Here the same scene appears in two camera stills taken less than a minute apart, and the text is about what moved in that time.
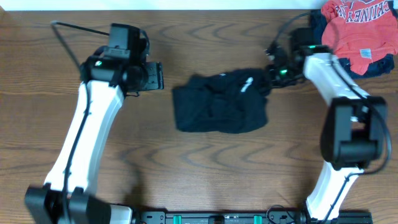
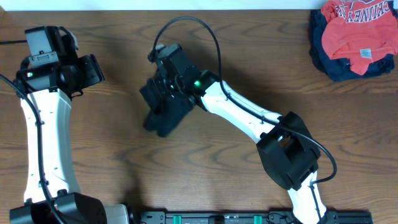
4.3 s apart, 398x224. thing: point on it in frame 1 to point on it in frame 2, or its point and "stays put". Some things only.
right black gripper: (270, 78) to (159, 82)
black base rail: (265, 216) stays put
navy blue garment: (381, 66) stays put
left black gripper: (156, 70) to (91, 68)
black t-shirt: (232, 102) to (165, 114)
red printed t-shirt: (360, 31) stays put
